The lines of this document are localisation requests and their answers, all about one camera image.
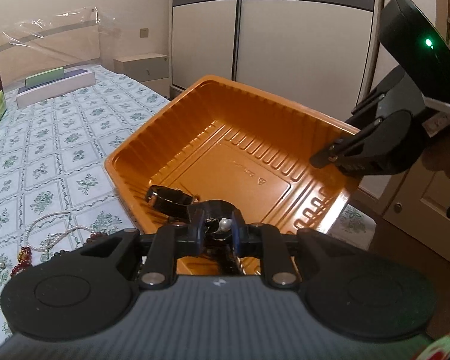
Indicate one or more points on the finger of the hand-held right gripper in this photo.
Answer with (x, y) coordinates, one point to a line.
(345, 146)
(369, 99)

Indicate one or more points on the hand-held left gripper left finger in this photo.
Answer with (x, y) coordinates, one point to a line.
(197, 232)

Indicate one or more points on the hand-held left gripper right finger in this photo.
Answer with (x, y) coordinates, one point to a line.
(238, 236)

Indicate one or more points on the black bangle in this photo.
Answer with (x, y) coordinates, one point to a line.
(170, 198)

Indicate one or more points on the orange plastic tray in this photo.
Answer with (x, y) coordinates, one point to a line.
(247, 150)

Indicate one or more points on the grey white wardrobe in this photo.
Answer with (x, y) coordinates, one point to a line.
(285, 26)

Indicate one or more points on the white nightstand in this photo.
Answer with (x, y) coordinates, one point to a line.
(142, 71)

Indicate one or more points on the long white box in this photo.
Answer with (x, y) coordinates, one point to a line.
(60, 88)

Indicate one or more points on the flat dark blue box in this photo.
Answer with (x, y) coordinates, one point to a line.
(77, 72)

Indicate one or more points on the flat green box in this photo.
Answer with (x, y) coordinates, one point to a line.
(43, 78)

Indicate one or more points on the person's patterned clothing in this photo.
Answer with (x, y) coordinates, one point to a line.
(446, 347)

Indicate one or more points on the plastic-wrapped headboard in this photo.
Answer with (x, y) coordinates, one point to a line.
(41, 41)

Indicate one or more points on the wall socket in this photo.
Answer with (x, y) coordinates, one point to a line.
(144, 32)

